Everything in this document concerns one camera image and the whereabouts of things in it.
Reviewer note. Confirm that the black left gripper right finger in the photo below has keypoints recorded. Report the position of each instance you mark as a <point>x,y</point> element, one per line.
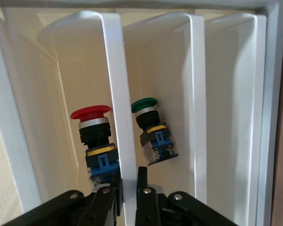
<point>179,209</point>

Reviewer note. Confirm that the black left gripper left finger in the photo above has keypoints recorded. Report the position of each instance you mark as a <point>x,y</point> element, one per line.
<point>61,207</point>

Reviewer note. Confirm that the blue black switch block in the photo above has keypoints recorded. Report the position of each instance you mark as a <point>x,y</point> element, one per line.
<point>94,131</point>

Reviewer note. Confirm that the green mushroom push button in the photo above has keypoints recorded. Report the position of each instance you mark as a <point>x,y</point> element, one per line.
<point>155,136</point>

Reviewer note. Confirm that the white drawer cabinet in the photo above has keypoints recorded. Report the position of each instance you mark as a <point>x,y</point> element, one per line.
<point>271,70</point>

